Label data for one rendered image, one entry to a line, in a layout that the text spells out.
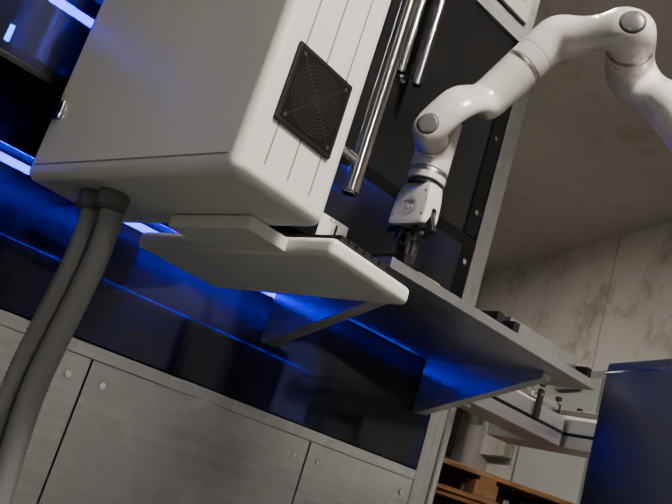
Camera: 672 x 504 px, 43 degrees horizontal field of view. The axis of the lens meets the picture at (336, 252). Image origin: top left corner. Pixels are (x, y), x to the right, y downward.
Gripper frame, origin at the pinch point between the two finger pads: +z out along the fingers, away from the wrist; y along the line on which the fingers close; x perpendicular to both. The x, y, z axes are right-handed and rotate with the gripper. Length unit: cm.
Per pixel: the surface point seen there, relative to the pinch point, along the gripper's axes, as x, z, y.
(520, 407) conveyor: 93, 10, -28
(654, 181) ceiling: 425, -243, -195
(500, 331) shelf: 9.9, 12.3, 21.6
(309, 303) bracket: -14.4, 17.4, -6.7
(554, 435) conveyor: 113, 13, -28
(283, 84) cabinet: -65, 5, 36
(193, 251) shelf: -50, 21, 4
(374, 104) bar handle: -47, -4, 32
